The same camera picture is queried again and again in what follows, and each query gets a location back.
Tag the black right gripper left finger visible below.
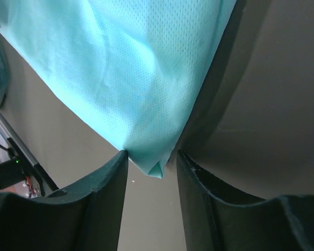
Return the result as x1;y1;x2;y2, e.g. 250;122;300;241
0;151;128;250

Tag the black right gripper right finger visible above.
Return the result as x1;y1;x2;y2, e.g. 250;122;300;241
176;151;314;250

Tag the teal green t shirt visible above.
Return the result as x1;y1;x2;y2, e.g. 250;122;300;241
0;1;236;178

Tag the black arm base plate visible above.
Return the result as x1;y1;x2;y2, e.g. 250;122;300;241
0;137;58;199

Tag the aluminium frame rail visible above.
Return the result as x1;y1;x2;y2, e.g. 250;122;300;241
0;113;39;166

